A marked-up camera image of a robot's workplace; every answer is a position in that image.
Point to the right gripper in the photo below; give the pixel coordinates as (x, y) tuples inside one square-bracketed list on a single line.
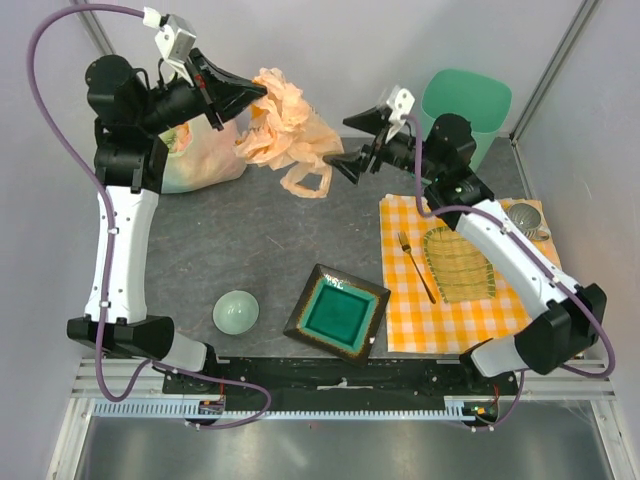
[(373, 122)]

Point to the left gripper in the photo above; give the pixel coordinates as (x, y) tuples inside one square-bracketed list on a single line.
[(207, 76)]

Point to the orange plastic trash bag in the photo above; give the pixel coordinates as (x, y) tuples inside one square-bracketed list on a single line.
[(285, 131)]

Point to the green trash bin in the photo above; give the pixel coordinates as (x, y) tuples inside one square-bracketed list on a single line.
[(483, 101)]

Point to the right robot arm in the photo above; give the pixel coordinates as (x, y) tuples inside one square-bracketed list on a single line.
[(566, 317)]

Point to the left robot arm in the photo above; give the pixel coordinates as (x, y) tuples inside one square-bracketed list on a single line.
[(129, 165)]

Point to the green plastic bag with trash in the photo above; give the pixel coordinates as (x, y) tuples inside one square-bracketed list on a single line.
[(200, 156)]

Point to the metal fork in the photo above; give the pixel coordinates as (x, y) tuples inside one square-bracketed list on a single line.
[(406, 248)]

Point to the woven bamboo basket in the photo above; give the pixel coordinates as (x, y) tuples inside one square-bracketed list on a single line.
[(461, 271)]

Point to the yellow checkered cloth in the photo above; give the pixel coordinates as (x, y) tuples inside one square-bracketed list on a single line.
[(414, 324)]

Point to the square green ceramic plate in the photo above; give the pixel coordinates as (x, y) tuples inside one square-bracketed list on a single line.
[(338, 313)]

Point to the striped ceramic cup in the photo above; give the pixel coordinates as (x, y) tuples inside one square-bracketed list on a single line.
[(529, 221)]

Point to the pale green bowl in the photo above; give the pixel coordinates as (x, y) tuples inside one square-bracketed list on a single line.
[(235, 312)]

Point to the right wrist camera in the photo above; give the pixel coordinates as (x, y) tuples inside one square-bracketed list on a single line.
[(401, 102)]

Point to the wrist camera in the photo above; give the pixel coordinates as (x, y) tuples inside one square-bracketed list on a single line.
[(401, 102), (174, 39)]

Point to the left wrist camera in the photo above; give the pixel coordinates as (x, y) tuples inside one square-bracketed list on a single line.
[(174, 39)]

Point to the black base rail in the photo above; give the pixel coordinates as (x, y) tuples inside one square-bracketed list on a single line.
[(332, 385)]

